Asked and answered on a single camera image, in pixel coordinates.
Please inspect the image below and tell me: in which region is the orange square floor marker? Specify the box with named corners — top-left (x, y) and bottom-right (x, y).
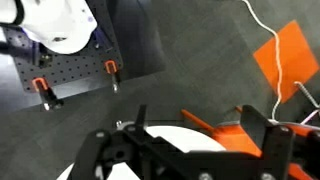
top-left (253, 20), bottom-right (319, 103)

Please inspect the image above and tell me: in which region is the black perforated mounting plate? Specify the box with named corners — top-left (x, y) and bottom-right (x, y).
top-left (1, 0), bottom-right (122, 93)

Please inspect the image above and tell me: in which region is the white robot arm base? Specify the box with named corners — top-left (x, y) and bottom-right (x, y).
top-left (0, 0), bottom-right (98, 54)

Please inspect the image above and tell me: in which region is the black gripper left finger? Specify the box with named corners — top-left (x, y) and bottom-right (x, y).
top-left (67, 105), bottom-right (182, 180)

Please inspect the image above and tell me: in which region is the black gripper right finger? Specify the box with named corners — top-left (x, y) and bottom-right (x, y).
top-left (189, 105), bottom-right (294, 180)

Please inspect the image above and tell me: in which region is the white cable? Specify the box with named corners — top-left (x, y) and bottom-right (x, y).
top-left (241, 0), bottom-right (284, 122)

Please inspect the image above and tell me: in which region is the orange black clamp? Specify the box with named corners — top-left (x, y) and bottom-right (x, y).
top-left (104, 60), bottom-right (119, 93)
top-left (32, 77), bottom-right (63, 111)

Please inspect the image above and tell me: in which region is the white round table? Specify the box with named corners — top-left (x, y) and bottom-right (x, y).
top-left (55, 120), bottom-right (228, 180)

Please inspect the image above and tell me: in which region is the orange black clamp right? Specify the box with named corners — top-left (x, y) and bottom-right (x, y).
top-left (104, 60), bottom-right (119, 93)

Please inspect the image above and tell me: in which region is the twisted grey cable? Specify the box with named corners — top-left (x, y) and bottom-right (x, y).
top-left (293, 81), bottom-right (320, 109)

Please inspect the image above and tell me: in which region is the orange black clamp left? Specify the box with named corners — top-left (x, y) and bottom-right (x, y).
top-left (32, 77), bottom-right (63, 111)

